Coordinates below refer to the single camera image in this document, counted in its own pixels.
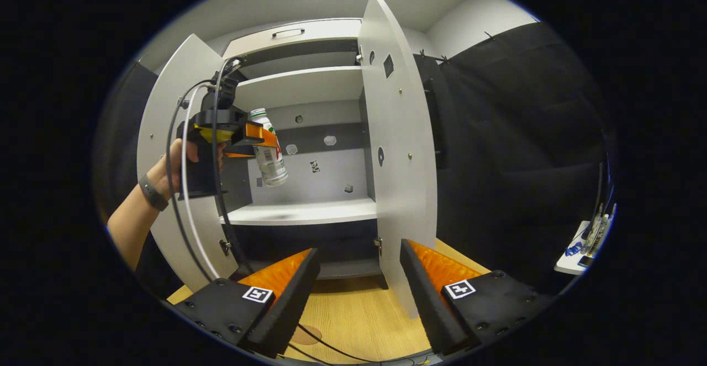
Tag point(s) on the white side table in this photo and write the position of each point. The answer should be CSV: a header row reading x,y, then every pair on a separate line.
x,y
569,264

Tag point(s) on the round brown coaster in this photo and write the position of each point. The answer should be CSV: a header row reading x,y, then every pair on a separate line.
x,y
306,335

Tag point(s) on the white bottle with green label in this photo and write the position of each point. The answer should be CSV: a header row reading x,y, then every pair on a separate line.
x,y
272,167

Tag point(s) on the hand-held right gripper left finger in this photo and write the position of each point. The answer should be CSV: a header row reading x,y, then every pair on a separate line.
x,y
293,300

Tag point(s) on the white cabinet drawer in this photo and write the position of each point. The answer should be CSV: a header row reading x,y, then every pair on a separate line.
x,y
320,32

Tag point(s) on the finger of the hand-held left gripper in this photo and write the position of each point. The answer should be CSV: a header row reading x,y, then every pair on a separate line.
x,y
240,150
259,133

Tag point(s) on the white cabinet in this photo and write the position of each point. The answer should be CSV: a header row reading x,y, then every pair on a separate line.
x,y
309,211

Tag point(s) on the black backdrop cloth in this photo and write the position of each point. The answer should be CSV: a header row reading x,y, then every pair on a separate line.
x,y
525,134

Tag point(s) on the small blue object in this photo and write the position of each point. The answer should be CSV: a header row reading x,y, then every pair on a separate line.
x,y
573,249

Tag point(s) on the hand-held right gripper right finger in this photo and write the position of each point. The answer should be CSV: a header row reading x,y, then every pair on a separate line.
x,y
425,300

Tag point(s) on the black wristband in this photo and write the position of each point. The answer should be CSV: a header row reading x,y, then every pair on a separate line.
x,y
153,194

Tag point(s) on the white cabinet door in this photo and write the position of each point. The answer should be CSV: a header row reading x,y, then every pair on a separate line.
x,y
397,189
190,65

